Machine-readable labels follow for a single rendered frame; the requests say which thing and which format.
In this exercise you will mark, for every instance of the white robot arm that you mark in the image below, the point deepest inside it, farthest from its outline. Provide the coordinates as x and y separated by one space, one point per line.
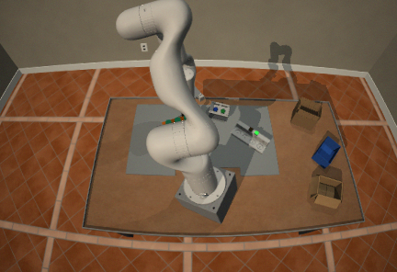
175 86

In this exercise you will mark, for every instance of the white push-button panel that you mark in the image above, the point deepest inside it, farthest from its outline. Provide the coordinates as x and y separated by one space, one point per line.
219 111

